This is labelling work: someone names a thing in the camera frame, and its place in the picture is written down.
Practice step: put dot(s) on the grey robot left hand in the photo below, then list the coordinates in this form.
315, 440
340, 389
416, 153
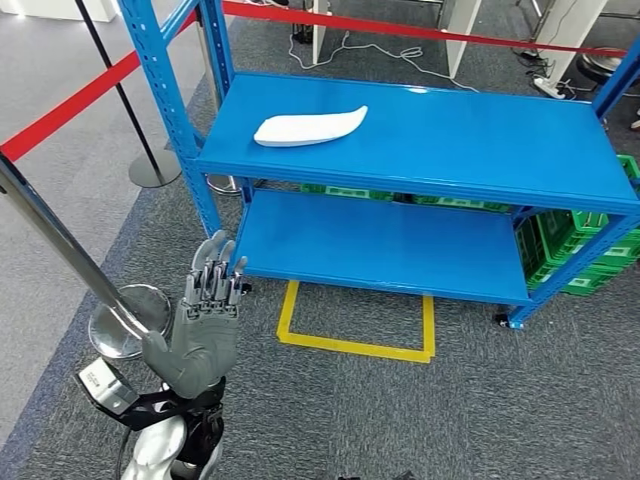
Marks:
205, 351

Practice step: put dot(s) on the white curved plastic part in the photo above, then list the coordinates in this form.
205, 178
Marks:
310, 127

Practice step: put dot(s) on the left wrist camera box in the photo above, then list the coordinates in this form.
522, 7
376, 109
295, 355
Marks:
105, 387

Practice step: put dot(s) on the blue metal shelf rack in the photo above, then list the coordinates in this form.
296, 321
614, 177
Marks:
425, 146

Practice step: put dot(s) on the white display plinth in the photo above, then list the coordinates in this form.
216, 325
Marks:
50, 8

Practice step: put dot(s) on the black round base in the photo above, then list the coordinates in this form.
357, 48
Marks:
605, 66

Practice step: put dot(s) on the white power strip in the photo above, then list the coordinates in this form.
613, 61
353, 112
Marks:
547, 87

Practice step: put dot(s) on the black stanchion post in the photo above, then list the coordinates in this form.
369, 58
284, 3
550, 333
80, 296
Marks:
155, 171

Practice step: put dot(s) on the white desk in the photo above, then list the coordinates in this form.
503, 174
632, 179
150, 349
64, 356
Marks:
570, 33
322, 33

